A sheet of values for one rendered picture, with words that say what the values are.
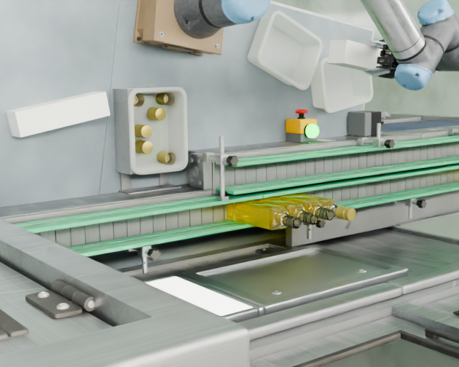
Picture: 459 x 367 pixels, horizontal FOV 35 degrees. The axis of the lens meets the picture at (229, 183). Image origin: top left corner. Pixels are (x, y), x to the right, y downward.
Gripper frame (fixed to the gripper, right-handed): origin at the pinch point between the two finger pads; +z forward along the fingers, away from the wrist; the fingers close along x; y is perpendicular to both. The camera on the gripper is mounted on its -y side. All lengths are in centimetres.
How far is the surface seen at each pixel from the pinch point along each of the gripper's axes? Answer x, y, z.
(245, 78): 7.8, 15.9, 34.2
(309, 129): 20.8, -3.4, 24.5
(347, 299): 58, 29, -29
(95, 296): 38, 124, -91
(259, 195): 40.4, 23.3, 12.7
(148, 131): 27, 51, 28
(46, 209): 48, 79, 23
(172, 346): 38, 126, -104
